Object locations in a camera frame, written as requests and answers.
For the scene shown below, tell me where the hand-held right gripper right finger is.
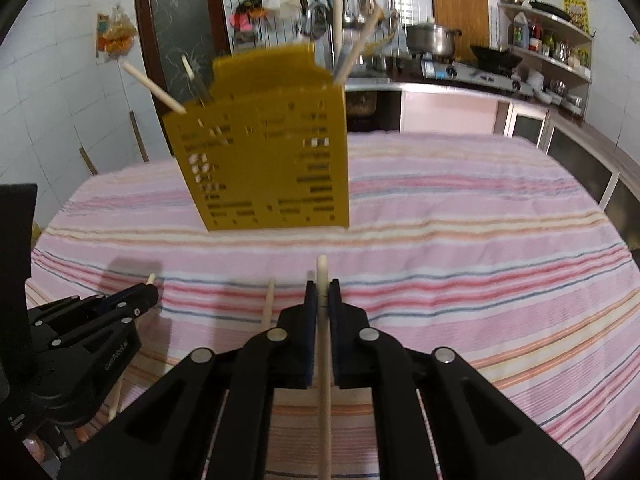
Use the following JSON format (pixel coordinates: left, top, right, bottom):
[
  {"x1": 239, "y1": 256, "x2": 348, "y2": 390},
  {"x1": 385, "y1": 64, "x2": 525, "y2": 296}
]
[{"x1": 327, "y1": 279, "x2": 586, "y2": 480}]

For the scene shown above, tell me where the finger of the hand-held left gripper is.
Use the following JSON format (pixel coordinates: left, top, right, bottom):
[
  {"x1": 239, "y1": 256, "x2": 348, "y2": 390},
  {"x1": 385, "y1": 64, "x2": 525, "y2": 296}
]
[
  {"x1": 27, "y1": 282, "x2": 160, "y2": 346},
  {"x1": 37, "y1": 307, "x2": 143, "y2": 411}
]

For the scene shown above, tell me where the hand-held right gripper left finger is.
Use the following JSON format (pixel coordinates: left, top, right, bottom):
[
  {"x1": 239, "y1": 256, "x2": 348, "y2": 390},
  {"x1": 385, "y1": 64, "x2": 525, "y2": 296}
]
[{"x1": 57, "y1": 280, "x2": 319, "y2": 480}]

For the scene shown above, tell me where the yellow slotted chopstick holder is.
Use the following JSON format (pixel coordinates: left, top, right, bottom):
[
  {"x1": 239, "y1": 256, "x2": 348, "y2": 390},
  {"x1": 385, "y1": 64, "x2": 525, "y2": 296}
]
[{"x1": 162, "y1": 41, "x2": 349, "y2": 232}]

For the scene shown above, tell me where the person's left hand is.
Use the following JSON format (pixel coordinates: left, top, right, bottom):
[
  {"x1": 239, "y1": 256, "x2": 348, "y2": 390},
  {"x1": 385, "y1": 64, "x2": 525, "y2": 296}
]
[{"x1": 22, "y1": 436, "x2": 47, "y2": 463}]

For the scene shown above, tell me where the pink striped cloth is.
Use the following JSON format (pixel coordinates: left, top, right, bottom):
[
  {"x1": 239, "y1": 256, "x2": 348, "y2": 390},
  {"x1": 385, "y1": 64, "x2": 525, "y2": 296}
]
[{"x1": 25, "y1": 132, "x2": 640, "y2": 480}]

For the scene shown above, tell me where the long wooden stick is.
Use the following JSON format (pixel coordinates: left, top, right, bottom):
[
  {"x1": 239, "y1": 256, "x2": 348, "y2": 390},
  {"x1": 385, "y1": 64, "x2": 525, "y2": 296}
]
[{"x1": 129, "y1": 111, "x2": 150, "y2": 162}]

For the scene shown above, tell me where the striped hanging card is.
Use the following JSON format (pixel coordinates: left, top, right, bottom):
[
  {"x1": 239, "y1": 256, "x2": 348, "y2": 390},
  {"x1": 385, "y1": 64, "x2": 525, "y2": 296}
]
[{"x1": 96, "y1": 14, "x2": 112, "y2": 58}]

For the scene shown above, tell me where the plastic bag of oranges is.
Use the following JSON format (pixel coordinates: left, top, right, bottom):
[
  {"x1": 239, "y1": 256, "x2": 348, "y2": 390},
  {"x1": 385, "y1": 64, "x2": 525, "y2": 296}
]
[{"x1": 100, "y1": 6, "x2": 139, "y2": 63}]

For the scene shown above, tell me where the brown frosted glass door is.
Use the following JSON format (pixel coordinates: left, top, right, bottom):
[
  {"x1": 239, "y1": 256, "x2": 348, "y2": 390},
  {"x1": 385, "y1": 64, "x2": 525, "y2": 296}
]
[{"x1": 132, "y1": 0, "x2": 231, "y2": 106}]

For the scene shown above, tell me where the steel gas stove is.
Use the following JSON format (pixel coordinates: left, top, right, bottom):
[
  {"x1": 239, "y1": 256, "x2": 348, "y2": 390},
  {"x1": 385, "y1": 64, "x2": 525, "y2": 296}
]
[{"x1": 420, "y1": 57, "x2": 535, "y2": 98}]

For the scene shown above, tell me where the pink rubber glove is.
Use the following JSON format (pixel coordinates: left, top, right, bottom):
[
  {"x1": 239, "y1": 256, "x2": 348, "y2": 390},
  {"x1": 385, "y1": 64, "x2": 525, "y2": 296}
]
[{"x1": 229, "y1": 2, "x2": 266, "y2": 33}]

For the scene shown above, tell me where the steel cooking pot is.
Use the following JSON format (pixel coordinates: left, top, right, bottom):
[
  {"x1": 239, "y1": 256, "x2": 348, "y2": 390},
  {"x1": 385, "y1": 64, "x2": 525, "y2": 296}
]
[{"x1": 405, "y1": 22, "x2": 462, "y2": 58}]

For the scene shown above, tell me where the steel ladle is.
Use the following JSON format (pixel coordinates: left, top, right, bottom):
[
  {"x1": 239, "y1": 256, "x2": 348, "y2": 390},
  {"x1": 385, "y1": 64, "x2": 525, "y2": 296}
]
[{"x1": 342, "y1": 0, "x2": 368, "y2": 30}]

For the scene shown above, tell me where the steel faucet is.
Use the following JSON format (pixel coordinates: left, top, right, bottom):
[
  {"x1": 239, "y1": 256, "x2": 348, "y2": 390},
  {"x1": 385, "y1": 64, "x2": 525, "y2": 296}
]
[{"x1": 300, "y1": 2, "x2": 335, "y2": 68}]

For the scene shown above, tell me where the black wok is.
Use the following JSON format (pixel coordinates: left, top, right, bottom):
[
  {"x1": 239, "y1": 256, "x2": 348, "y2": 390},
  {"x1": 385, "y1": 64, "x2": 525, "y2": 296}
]
[{"x1": 470, "y1": 44, "x2": 523, "y2": 71}]

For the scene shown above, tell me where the stack of white bowls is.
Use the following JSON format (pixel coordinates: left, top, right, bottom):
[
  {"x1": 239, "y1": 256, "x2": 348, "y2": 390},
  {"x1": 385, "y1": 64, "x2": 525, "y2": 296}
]
[{"x1": 527, "y1": 67, "x2": 585, "y2": 111}]

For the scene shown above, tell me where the rectangular wooden cutting board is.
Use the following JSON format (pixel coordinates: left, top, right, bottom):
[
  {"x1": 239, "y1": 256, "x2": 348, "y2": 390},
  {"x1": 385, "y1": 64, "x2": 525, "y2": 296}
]
[{"x1": 431, "y1": 0, "x2": 490, "y2": 48}]

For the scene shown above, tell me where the large oil bottle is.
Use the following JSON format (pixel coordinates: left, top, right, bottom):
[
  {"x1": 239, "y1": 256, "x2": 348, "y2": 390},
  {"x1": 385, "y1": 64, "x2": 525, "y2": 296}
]
[{"x1": 512, "y1": 11, "x2": 531, "y2": 48}]

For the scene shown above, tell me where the row of condiment bottles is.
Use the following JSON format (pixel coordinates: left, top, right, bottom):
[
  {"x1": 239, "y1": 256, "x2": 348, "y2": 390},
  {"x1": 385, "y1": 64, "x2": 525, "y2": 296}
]
[{"x1": 529, "y1": 17, "x2": 591, "y2": 68}]

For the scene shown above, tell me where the white corner shelf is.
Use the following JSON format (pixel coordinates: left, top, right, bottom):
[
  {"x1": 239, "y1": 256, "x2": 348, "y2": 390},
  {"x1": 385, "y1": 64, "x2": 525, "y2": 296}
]
[{"x1": 497, "y1": 1, "x2": 596, "y2": 86}]

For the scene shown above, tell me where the black pan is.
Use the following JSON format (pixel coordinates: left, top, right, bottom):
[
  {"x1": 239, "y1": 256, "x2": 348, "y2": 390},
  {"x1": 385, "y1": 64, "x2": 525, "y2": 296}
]
[{"x1": 527, "y1": 0, "x2": 571, "y2": 21}]

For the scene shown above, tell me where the yellow wall poster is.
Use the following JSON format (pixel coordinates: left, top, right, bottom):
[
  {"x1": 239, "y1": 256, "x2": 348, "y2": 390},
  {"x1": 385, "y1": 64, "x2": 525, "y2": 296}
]
[{"x1": 563, "y1": 0, "x2": 591, "y2": 35}]

